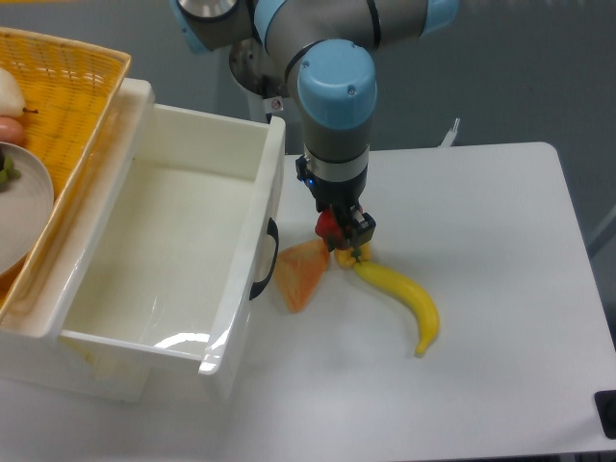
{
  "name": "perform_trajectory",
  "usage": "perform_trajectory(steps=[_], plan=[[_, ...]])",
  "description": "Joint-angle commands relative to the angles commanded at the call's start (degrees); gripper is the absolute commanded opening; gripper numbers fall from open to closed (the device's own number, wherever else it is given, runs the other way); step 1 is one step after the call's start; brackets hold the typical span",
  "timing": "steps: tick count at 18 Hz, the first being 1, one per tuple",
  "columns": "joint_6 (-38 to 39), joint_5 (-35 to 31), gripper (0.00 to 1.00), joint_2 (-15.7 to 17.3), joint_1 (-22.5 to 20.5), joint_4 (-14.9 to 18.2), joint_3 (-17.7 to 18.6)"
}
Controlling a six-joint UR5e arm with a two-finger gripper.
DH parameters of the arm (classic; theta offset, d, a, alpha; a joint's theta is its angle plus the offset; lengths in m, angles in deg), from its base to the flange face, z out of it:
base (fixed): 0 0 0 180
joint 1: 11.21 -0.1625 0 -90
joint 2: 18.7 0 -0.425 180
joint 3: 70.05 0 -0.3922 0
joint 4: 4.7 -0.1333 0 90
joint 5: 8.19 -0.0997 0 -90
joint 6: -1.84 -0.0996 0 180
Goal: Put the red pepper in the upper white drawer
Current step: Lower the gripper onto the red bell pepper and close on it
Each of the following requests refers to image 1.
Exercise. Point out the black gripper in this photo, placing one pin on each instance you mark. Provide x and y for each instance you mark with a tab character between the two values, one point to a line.
339	186

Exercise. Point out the red bell pepper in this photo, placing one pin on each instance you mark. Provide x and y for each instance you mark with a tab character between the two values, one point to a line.
332	236

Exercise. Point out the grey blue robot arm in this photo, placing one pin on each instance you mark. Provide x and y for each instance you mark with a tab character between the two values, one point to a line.
322	51

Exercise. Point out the yellow bell pepper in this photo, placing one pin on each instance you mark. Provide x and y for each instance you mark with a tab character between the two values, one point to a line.
348	258

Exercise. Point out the upper white drawer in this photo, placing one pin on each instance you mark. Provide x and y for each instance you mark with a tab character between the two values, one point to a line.
187	245

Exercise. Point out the white drawer cabinet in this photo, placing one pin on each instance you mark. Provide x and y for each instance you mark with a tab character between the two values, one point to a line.
32	346

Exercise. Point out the orange fruit wedge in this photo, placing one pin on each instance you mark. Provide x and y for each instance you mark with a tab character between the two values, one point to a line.
298	272

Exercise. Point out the yellow banana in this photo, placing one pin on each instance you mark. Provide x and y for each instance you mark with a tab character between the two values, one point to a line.
409	293

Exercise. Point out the yellow woven basket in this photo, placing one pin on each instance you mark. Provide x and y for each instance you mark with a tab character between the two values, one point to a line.
72	85

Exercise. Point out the white plate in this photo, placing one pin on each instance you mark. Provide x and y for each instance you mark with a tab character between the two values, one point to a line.
26	207

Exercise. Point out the black device at table edge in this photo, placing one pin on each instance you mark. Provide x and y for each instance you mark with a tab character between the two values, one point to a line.
606	406

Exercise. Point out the green grapes on plate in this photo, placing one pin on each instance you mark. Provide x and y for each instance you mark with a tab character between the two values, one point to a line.
8	171

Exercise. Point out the pink sausage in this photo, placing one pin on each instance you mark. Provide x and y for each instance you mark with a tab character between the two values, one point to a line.
11	131

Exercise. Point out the pale pear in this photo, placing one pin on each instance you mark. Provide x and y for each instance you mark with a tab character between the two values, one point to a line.
13	103

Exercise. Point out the white table frame bracket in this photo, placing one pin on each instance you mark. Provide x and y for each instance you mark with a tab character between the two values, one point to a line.
451	135

